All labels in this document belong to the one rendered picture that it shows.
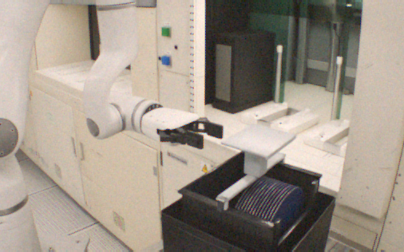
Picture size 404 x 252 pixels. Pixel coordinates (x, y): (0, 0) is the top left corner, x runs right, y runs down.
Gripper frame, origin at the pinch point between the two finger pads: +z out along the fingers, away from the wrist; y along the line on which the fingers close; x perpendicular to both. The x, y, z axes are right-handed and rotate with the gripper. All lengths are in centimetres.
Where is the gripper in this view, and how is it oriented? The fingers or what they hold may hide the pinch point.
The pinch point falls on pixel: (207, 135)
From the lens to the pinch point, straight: 80.5
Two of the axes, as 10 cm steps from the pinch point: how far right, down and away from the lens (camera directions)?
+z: 7.8, 2.3, -5.8
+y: -6.2, 2.8, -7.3
